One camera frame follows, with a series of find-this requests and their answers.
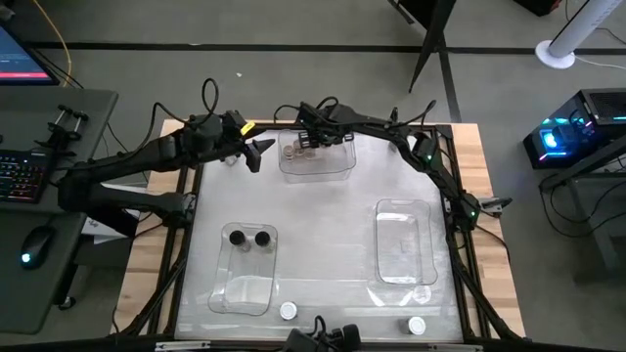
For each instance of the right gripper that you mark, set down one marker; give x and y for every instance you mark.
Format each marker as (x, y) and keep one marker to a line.
(318, 119)

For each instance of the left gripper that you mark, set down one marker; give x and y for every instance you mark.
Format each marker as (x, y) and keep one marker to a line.
(239, 128)

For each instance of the clear plastic storage bin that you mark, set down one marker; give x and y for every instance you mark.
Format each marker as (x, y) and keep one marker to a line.
(332, 163)
(244, 278)
(406, 244)

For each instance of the large bagel seasoning jar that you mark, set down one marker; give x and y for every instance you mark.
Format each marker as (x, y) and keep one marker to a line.
(288, 310)

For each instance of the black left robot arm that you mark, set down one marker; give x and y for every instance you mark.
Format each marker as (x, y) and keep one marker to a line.
(137, 156)

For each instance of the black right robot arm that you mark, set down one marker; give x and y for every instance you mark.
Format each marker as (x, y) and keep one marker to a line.
(442, 178)

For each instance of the white paper box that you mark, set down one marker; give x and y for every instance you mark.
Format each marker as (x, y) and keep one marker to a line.
(105, 232)

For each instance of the black clamp stand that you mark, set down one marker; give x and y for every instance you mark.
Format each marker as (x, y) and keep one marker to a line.
(63, 129)

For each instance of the white cap bottom right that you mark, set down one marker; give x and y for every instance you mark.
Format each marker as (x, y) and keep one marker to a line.
(415, 325)

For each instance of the backlit keyboard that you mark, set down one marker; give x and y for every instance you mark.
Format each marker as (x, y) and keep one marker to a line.
(19, 176)

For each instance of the black computer mouse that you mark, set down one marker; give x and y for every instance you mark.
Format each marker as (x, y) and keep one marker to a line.
(35, 247)

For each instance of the black caster wheel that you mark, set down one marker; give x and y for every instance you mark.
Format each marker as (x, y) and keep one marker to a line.
(67, 303)

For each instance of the computer tower with coloured lights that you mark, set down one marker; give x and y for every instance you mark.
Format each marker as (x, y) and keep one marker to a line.
(572, 132)

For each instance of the black floor case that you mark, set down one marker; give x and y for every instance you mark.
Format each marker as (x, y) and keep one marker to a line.
(538, 6)

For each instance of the monitor with blue screen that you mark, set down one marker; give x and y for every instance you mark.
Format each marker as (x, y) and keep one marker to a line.
(19, 54)

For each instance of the grey side desk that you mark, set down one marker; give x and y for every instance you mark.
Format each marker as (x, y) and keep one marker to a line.
(29, 293)

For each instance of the white tower fan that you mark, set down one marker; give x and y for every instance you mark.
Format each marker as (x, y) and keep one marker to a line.
(577, 24)

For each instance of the dark shelf desk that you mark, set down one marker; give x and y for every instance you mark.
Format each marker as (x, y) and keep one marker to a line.
(601, 195)

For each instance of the grey clamp bracket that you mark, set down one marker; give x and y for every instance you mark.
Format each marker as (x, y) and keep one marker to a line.
(494, 204)

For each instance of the black table-level camera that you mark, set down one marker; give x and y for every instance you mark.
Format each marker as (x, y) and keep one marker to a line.
(323, 339)

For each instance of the black table frame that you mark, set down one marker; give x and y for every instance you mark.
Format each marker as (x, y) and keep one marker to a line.
(459, 293)

